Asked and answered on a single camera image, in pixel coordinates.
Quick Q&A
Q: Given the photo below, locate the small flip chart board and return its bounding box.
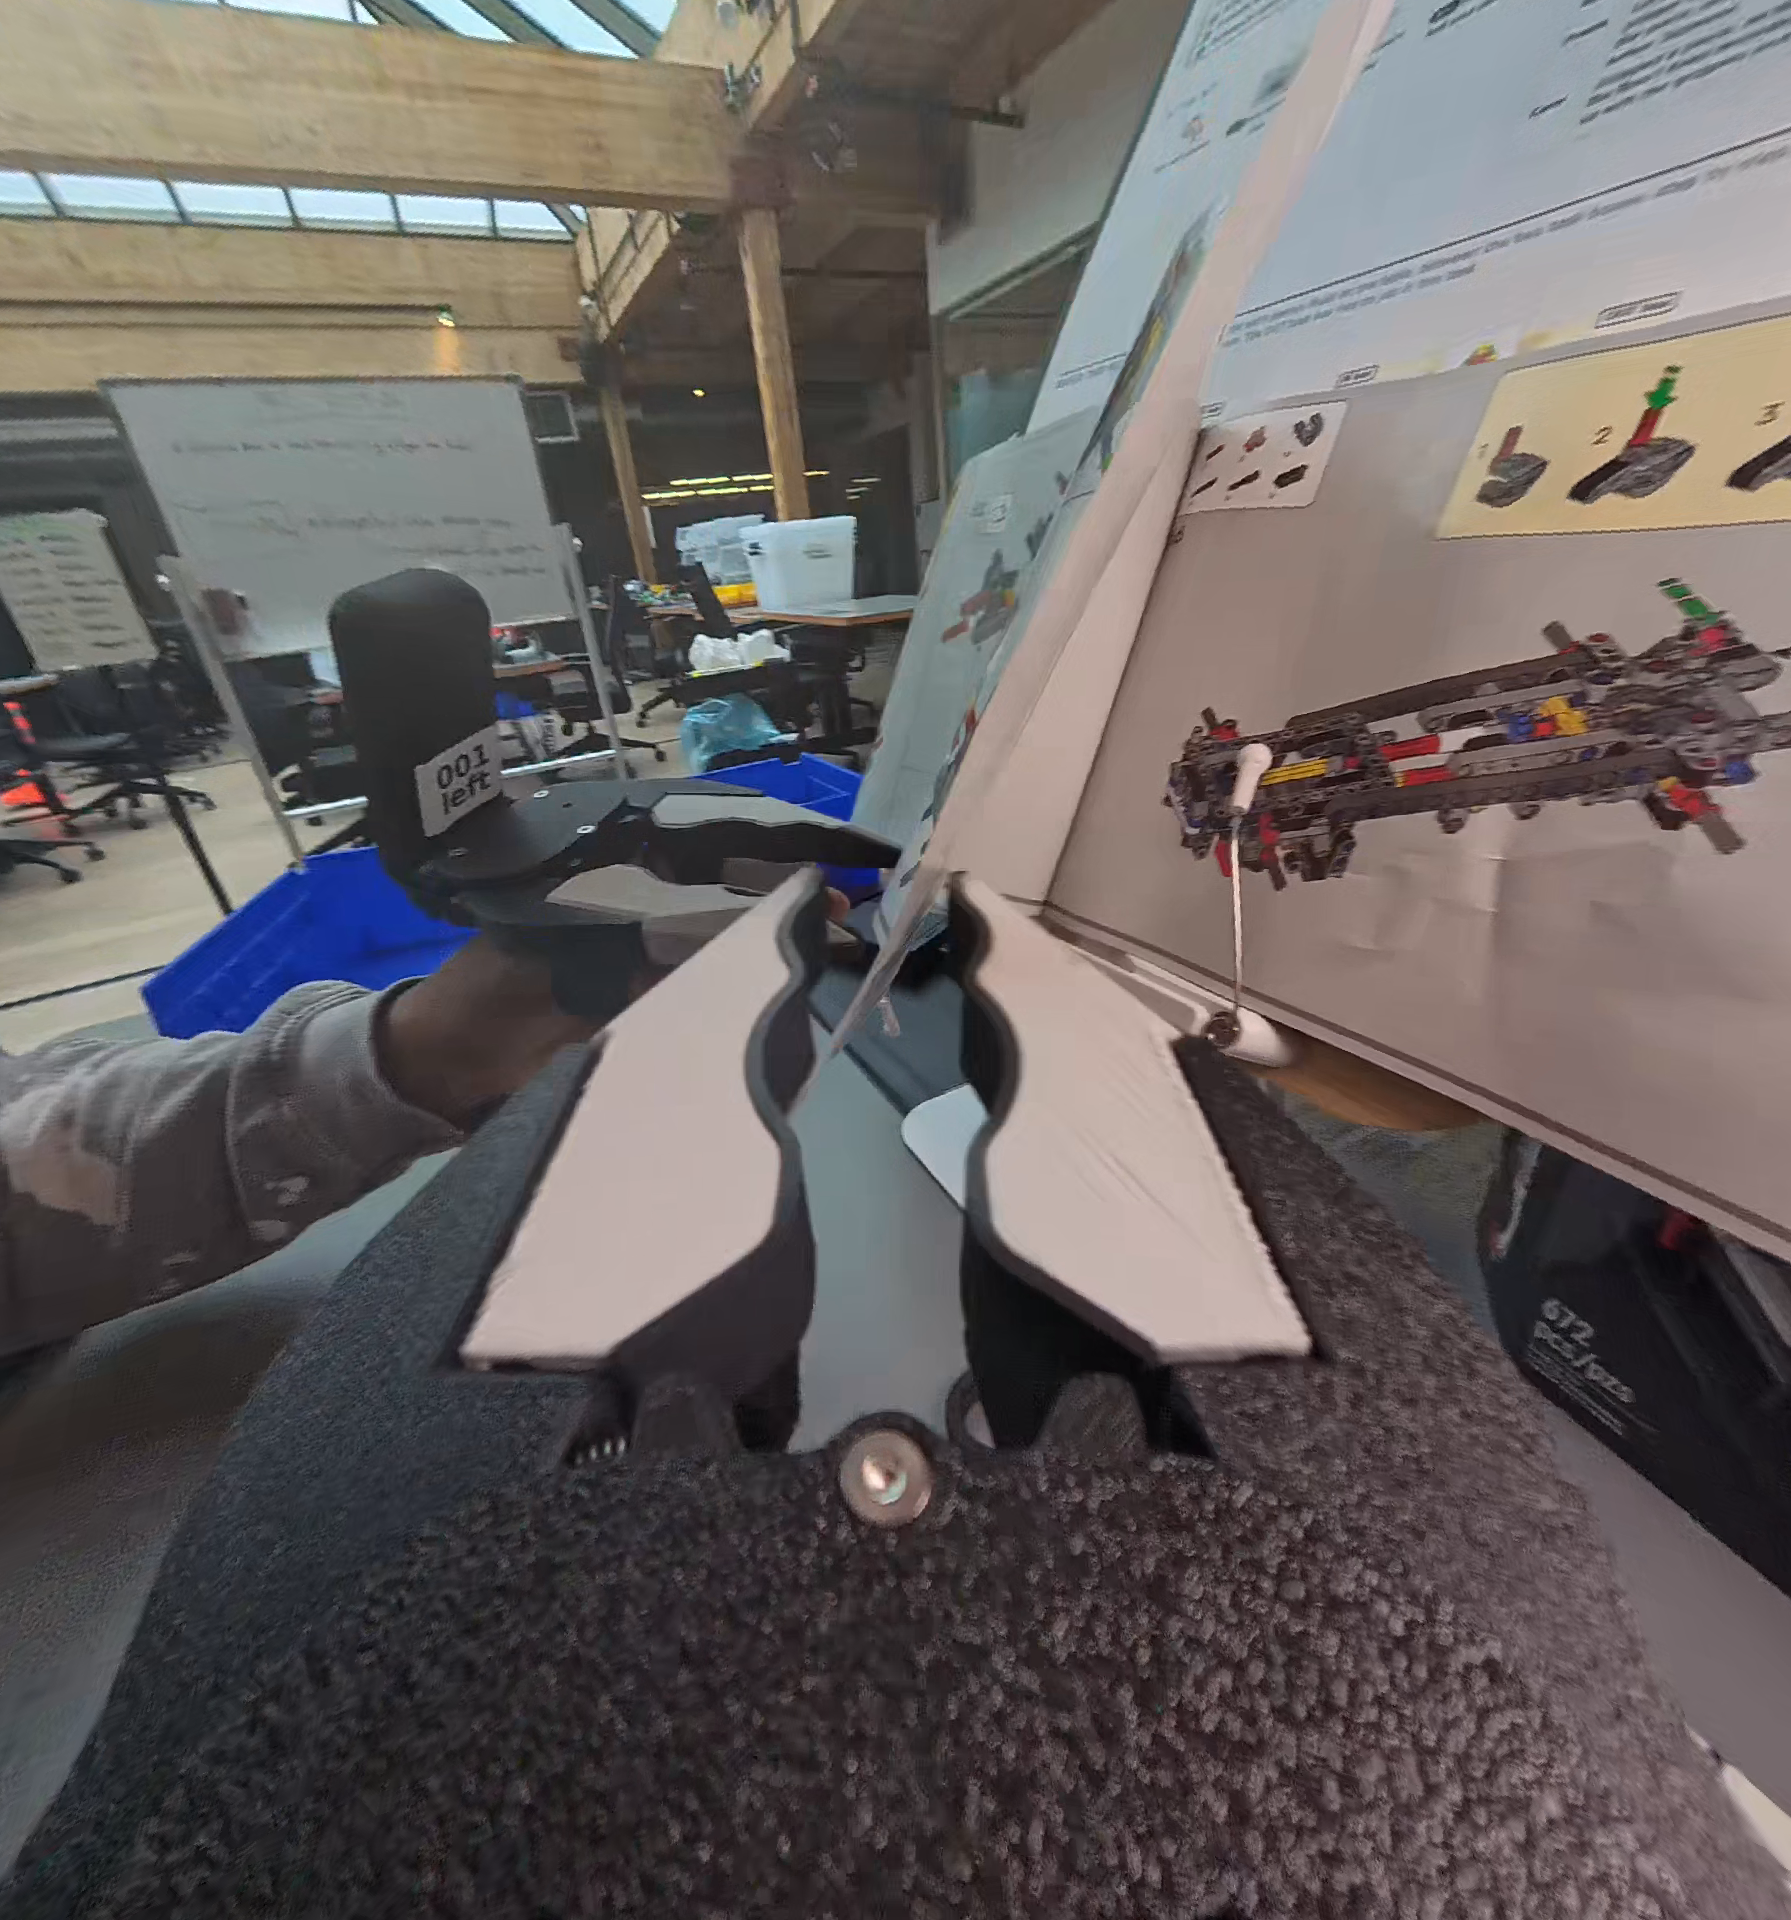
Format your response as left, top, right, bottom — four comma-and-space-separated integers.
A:
0, 510, 162, 678

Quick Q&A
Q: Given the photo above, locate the white storage box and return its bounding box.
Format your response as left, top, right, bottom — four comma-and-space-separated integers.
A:
741, 517, 859, 609

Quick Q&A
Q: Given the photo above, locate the grey work table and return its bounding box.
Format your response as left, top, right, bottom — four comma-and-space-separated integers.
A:
648, 595, 919, 752

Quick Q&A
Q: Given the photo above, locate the large whiteboard on stand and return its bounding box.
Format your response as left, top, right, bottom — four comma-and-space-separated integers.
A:
100, 375, 590, 917

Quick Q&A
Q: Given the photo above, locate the small blue plastic bin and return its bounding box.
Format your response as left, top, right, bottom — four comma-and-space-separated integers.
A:
700, 750, 868, 831

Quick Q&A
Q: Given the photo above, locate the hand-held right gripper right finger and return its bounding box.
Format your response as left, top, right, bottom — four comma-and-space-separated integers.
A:
950, 875, 1314, 1452

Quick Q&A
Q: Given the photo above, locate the grey desk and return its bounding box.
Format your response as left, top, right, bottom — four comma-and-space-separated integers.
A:
0, 1021, 1791, 1920

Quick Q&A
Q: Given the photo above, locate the white-tipped wire page holder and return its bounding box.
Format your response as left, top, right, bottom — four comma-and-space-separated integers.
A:
1200, 743, 1297, 1070

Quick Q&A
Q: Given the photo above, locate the person's left forearm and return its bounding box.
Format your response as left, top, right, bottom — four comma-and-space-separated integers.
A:
0, 982, 454, 1375

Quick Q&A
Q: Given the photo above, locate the light blue plastic bag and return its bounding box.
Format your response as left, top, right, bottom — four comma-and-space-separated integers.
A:
681, 693, 785, 774

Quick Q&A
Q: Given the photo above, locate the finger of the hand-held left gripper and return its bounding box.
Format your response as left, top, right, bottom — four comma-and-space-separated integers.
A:
547, 862, 855, 970
641, 792, 901, 891

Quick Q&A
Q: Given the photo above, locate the large blue plastic bin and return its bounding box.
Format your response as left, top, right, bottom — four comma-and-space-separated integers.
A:
143, 847, 480, 1040

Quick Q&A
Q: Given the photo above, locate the toy building instruction booklet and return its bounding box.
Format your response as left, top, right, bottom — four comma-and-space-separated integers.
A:
827, 0, 1791, 1292

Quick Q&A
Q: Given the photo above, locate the person's left hand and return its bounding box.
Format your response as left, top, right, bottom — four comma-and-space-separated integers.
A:
377, 929, 604, 1130

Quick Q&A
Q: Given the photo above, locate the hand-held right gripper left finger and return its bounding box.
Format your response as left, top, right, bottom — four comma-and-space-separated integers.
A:
459, 868, 829, 1454

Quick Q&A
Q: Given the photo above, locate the black printed toy box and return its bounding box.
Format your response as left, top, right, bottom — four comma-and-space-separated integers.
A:
1480, 1132, 1791, 1644

